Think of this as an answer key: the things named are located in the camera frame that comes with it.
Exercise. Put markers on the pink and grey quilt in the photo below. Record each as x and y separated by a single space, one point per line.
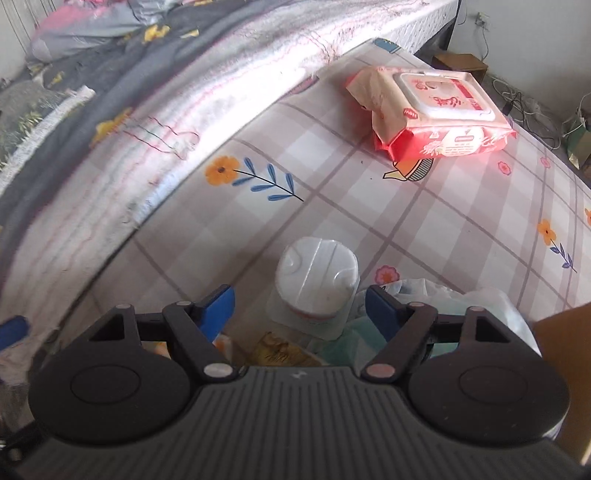
92 32

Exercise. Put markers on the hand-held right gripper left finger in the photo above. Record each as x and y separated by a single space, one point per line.
219 304

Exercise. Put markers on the grey flower print blanket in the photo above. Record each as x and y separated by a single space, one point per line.
92 92

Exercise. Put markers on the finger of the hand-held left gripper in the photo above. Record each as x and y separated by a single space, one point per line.
11 330

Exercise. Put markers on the white wall outlet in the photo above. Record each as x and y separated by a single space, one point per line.
483 21

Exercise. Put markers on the clear plastic bag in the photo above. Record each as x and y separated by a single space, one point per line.
498 314

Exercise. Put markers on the brown wooden nightstand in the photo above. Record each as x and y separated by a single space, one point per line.
461 62

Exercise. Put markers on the yellow snack packet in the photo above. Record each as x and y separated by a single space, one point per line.
277 350

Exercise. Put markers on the green paper bag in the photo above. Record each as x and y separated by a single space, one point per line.
577 134

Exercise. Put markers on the white quilted mattress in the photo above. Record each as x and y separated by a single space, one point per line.
231 92

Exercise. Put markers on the plaid flower print bed sheet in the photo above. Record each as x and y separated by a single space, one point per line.
369 207

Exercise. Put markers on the black bed frame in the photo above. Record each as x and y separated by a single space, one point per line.
441 39

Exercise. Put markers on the teal soft packet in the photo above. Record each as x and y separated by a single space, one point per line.
351 346

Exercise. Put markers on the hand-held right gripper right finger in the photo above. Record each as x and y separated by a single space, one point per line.
378 307

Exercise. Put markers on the large brown cardboard box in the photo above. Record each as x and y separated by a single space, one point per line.
568 341

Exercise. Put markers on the white round blister-packed container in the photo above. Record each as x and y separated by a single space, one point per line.
314 277

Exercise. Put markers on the red wet wipes pack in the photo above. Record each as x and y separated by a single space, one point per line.
438 115

